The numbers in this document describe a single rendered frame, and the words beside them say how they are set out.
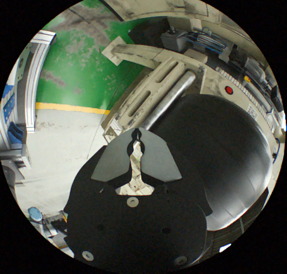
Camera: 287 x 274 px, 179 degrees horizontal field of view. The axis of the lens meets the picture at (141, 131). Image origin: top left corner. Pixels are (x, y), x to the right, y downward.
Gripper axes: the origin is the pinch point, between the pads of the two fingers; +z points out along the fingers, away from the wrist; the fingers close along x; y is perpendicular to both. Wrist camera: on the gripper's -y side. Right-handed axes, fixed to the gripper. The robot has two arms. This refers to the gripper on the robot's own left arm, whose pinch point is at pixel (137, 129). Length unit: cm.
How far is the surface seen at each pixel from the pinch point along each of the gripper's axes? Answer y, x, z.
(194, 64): -13.7, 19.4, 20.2
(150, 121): 7.5, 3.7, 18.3
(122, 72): -21, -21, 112
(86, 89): -6, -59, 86
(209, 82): -8.8, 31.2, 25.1
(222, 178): 6.8, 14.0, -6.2
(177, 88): -4.0, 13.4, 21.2
